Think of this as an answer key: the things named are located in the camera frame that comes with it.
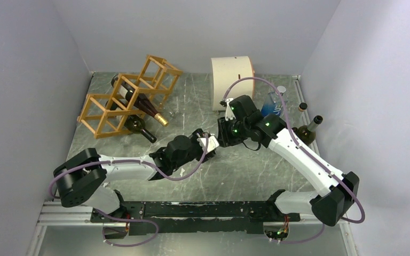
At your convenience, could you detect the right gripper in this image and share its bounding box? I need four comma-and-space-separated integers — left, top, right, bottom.
217, 115, 249, 147

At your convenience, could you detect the blue square glass bottle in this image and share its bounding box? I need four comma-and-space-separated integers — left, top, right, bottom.
261, 89, 283, 117

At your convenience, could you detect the dark green wine bottle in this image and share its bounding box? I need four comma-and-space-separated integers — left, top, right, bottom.
292, 115, 324, 146

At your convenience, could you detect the clear glass bottle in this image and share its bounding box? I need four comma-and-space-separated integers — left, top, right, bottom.
298, 102, 308, 112

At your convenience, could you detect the dark bottle gold cap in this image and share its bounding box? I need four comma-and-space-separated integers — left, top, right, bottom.
119, 81, 168, 126

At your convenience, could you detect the clear bottle dark cap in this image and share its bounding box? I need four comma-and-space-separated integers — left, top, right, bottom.
207, 135, 219, 153

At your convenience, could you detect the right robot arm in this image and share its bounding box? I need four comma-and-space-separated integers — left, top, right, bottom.
218, 95, 360, 226

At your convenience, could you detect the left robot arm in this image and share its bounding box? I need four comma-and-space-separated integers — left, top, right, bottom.
49, 129, 219, 222

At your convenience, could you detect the dark bottle black cap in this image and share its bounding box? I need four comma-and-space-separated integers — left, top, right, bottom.
110, 100, 157, 143

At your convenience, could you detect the wooden wine rack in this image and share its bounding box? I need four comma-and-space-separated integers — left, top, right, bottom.
77, 55, 183, 139

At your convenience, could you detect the beige cylindrical box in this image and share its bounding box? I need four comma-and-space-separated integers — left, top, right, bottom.
210, 56, 254, 111

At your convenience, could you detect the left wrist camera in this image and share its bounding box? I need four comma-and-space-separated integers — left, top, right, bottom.
197, 134, 220, 154

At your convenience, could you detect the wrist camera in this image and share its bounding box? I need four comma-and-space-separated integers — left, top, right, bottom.
197, 134, 220, 154
220, 98, 235, 121

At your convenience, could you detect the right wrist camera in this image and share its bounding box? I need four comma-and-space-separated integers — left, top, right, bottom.
220, 98, 235, 121

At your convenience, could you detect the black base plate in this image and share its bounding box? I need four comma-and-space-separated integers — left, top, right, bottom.
91, 201, 301, 237

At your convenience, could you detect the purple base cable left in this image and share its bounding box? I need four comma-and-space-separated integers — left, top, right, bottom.
95, 209, 160, 247

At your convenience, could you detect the aluminium rail frame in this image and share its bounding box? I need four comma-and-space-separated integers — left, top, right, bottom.
26, 75, 359, 256

